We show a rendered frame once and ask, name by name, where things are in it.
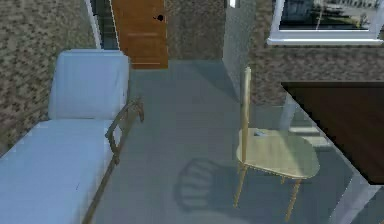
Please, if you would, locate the orange wooden door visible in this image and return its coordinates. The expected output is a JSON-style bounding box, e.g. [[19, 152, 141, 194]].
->
[[110, 0, 169, 70]]

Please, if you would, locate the pale wooden chair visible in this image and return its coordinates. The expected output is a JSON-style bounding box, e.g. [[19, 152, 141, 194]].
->
[[232, 66, 321, 223]]

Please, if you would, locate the pale blue lounge chair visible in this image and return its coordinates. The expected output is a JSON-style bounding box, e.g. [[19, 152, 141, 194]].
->
[[0, 48, 145, 224]]

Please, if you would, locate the white framed window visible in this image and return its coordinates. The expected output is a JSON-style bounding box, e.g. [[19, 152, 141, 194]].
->
[[266, 0, 384, 46]]

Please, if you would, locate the dark brown wooden table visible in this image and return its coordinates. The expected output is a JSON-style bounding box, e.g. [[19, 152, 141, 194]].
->
[[280, 80, 384, 185]]

